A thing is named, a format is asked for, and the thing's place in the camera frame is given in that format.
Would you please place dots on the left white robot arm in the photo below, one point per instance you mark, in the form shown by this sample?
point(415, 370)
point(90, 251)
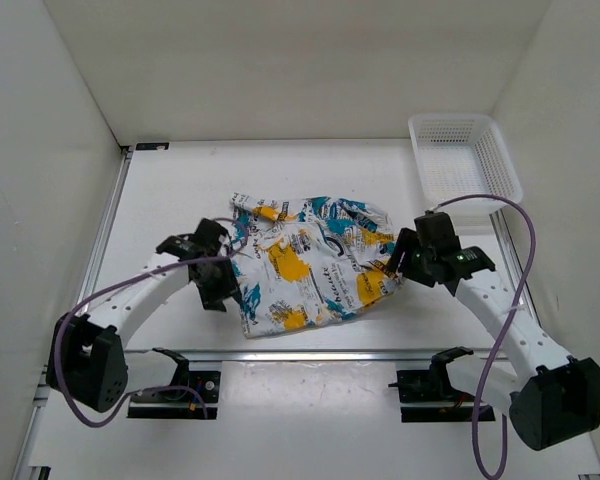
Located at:
point(88, 361)

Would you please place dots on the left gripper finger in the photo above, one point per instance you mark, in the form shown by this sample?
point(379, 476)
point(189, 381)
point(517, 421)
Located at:
point(208, 299)
point(229, 290)

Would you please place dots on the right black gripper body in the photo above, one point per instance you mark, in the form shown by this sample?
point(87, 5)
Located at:
point(420, 267)

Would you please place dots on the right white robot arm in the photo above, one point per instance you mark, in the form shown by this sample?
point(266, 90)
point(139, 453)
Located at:
point(550, 396)

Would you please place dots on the colourful printed shorts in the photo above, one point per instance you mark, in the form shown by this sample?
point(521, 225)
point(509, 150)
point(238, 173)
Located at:
point(310, 262)

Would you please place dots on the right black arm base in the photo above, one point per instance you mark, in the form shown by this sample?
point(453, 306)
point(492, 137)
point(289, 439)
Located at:
point(426, 395)

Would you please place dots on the black corner bracket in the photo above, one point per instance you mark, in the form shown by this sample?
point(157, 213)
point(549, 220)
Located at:
point(152, 146)

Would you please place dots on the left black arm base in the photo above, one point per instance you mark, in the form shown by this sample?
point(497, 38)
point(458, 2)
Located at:
point(165, 385)

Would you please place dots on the white plastic basket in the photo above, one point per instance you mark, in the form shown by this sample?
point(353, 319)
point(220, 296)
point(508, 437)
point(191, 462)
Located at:
point(461, 154)

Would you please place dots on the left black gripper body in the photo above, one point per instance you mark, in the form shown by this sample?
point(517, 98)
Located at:
point(216, 279)

